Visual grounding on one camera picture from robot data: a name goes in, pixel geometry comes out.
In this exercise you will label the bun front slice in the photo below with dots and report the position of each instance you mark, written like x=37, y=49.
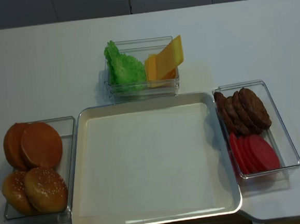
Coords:
x=40, y=146

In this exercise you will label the bun slice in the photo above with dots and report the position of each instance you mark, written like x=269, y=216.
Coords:
x=40, y=146
x=11, y=145

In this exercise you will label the flat orange cheese slice stack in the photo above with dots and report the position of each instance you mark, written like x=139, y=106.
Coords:
x=151, y=72

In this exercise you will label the green lettuce leaf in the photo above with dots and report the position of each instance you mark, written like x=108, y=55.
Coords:
x=127, y=73

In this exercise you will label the clear plastic lettuce cheese container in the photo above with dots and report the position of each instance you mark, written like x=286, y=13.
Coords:
x=141, y=49

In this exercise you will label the leaning orange cheese slice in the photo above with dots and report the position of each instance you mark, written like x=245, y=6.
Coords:
x=169, y=59

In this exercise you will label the white metal serving tray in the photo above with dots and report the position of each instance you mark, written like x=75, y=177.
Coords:
x=228, y=198

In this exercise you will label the white parchment paper sheet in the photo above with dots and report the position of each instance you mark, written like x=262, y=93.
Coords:
x=146, y=162

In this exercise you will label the brown meat patty rear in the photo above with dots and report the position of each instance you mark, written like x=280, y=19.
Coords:
x=219, y=100

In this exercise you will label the brown meat patty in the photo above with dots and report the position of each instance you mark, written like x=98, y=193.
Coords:
x=219, y=100
x=240, y=126
x=244, y=117
x=254, y=108

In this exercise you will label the clear plastic bun container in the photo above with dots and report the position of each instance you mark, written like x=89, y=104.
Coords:
x=66, y=127

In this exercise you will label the red tomato slice rear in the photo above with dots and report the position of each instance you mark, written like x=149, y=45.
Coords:
x=236, y=153

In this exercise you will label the red tomato slice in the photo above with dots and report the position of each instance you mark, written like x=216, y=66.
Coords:
x=263, y=153
x=250, y=156
x=244, y=156
x=236, y=153

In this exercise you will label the brown meat patty front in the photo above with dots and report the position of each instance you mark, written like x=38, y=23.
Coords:
x=254, y=108

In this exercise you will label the clear plastic patty tomato container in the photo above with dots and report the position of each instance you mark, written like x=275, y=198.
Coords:
x=276, y=135

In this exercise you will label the red tomato slice front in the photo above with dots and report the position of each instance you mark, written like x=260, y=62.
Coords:
x=263, y=153

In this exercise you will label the sesame top bun front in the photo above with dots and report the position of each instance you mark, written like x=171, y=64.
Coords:
x=46, y=190

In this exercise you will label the sesame bun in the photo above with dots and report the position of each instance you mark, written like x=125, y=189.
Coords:
x=46, y=190
x=14, y=192

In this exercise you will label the bottom bun rear slice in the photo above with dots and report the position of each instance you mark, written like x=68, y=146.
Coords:
x=11, y=145

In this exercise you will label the sesame top bun rear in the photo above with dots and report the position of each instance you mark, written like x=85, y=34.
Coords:
x=14, y=192

